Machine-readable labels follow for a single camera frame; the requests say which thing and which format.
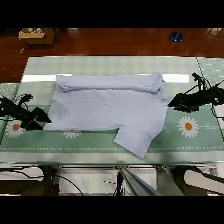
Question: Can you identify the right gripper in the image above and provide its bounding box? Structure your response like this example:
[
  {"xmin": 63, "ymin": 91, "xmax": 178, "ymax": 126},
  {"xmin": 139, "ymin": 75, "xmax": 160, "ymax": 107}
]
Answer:
[{"xmin": 167, "ymin": 87, "xmax": 218, "ymax": 114}]

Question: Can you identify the light blue T-shirt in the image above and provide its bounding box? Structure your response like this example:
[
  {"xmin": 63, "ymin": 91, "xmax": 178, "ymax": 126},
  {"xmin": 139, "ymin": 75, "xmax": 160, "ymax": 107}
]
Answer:
[{"xmin": 43, "ymin": 72, "xmax": 172, "ymax": 159}]

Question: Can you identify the blue round object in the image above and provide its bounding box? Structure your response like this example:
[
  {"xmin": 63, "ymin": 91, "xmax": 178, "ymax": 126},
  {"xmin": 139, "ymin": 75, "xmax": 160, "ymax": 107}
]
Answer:
[{"xmin": 168, "ymin": 31, "xmax": 185, "ymax": 43}]

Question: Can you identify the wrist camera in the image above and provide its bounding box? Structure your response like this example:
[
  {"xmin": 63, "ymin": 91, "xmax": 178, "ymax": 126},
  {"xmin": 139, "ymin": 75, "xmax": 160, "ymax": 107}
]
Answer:
[
  {"xmin": 14, "ymin": 93, "xmax": 35, "ymax": 105},
  {"xmin": 191, "ymin": 71, "xmax": 205, "ymax": 85}
]

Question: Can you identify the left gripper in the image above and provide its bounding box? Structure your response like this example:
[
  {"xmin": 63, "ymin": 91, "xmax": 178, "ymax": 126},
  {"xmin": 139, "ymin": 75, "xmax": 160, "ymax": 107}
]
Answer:
[{"xmin": 17, "ymin": 106, "xmax": 53, "ymax": 131}]

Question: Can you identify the black cable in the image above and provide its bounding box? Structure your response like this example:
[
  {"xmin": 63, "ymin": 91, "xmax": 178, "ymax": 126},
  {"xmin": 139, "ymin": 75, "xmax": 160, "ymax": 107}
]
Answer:
[{"xmin": 54, "ymin": 173, "xmax": 85, "ymax": 197}]

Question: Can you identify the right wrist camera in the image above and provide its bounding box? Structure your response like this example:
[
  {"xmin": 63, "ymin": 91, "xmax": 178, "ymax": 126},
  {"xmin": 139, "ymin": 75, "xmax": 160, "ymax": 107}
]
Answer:
[{"xmin": 191, "ymin": 71, "xmax": 205, "ymax": 85}]

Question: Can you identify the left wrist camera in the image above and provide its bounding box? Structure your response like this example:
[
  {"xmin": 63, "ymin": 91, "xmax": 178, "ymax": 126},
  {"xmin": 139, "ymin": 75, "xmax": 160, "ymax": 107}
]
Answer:
[{"xmin": 14, "ymin": 93, "xmax": 35, "ymax": 105}]

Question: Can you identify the silver frame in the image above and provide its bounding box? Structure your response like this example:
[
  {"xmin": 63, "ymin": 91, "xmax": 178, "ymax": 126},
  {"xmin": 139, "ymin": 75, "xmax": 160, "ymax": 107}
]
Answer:
[{"xmin": 0, "ymin": 161, "xmax": 224, "ymax": 197}]

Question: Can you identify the brown wooden box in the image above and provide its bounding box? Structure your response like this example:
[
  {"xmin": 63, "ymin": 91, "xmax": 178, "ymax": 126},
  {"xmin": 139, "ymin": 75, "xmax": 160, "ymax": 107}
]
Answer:
[{"xmin": 17, "ymin": 27, "xmax": 56, "ymax": 46}]

